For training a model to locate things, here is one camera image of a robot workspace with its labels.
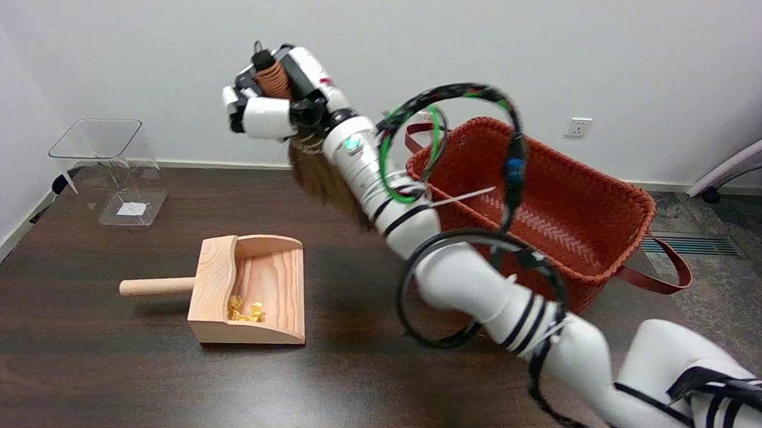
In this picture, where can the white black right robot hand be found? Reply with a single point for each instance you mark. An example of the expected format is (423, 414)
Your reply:
(268, 116)

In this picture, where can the small brown hand broom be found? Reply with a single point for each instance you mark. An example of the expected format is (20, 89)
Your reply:
(321, 179)

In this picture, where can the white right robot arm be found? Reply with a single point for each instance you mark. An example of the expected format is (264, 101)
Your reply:
(462, 278)

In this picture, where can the red woven basket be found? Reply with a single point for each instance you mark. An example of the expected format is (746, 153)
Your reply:
(568, 209)

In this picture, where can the clear plastic container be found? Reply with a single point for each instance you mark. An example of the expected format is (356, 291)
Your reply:
(116, 164)

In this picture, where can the wooden dustpan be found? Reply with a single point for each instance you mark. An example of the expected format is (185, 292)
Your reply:
(262, 286)

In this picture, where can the yellow paper scraps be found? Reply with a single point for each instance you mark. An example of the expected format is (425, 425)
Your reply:
(245, 310)

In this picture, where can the white zip tie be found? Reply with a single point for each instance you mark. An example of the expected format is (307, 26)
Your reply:
(462, 197)

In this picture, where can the black floor object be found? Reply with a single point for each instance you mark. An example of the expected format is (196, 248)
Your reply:
(61, 184)

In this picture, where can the floor vent grille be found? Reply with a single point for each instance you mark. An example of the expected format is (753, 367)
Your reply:
(691, 245)

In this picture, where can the white wall outlet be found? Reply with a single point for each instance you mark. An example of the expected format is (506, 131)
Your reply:
(424, 116)
(578, 127)

